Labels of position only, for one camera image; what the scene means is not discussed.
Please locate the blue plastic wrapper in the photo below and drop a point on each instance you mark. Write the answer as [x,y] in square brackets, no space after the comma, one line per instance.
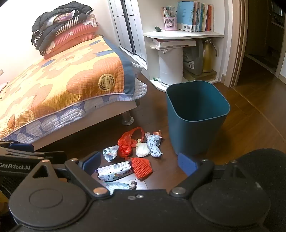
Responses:
[116,187]

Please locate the blue crumpled paper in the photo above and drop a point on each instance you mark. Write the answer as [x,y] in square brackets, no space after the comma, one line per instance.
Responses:
[154,146]

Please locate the brown snack wrapper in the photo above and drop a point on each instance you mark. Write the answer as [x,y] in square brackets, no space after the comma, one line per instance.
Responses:
[158,133]

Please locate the white sliding wardrobe door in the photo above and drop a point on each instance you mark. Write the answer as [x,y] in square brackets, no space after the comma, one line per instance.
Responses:
[127,29]

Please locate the red plastic bag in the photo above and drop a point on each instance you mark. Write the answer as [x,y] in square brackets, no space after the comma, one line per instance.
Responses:
[125,142]

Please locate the white shelf unit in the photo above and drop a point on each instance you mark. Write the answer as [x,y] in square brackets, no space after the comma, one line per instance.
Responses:
[183,34]

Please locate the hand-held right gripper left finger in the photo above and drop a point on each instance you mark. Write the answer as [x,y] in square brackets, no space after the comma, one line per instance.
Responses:
[92,161]

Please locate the gold thermos jug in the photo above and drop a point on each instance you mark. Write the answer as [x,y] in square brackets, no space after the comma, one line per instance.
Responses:
[210,55]

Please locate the white cylindrical appliance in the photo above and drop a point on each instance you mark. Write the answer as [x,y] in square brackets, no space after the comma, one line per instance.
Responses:
[171,67]

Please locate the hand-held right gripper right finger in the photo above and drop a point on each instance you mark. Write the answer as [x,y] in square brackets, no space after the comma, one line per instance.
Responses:
[186,164]

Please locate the long white strip wrapper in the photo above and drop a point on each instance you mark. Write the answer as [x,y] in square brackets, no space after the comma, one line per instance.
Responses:
[147,136]

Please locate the grey crumpled paper ball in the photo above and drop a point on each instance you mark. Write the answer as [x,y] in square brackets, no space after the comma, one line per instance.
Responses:
[131,184]

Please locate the printed tissue packet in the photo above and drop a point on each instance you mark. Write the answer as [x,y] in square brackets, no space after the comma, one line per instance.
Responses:
[114,170]

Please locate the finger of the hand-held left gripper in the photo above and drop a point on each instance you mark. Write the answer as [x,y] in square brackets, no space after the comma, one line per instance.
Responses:
[21,147]

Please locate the teal plastic trash bin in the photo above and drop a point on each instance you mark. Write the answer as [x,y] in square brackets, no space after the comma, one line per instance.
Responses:
[190,133]

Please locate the beige bed frame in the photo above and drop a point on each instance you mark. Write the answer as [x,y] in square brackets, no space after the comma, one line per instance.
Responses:
[93,123]

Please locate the stack of flat magazines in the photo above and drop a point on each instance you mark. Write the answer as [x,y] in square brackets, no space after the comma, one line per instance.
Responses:
[172,43]

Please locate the stack of folded blankets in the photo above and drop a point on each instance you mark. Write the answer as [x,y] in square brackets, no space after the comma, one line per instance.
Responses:
[44,24]

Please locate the printed wrapper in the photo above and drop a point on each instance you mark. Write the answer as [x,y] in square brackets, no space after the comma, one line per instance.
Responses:
[110,153]

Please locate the orange floral quilt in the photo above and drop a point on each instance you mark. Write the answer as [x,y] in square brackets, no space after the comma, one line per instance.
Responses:
[67,75]

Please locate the row of upright books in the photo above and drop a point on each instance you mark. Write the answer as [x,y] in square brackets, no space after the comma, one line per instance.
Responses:
[196,16]

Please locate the pink pen holder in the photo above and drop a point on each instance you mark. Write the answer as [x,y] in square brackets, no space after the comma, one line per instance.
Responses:
[170,24]

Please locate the red foam fruit net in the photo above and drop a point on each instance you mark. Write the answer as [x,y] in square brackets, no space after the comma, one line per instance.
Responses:
[141,168]

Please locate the pink folded blanket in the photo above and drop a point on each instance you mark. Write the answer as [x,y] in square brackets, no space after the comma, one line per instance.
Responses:
[71,33]

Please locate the white tissue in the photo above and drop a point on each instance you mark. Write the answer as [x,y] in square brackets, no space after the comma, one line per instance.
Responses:
[143,150]

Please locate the wooden door frame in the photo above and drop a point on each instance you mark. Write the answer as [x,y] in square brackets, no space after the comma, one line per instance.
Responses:
[236,44]

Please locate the small green figurine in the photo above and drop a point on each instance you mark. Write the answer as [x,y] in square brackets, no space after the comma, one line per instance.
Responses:
[158,29]

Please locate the grey plastic jug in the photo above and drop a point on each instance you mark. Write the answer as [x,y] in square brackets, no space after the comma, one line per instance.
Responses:
[193,60]

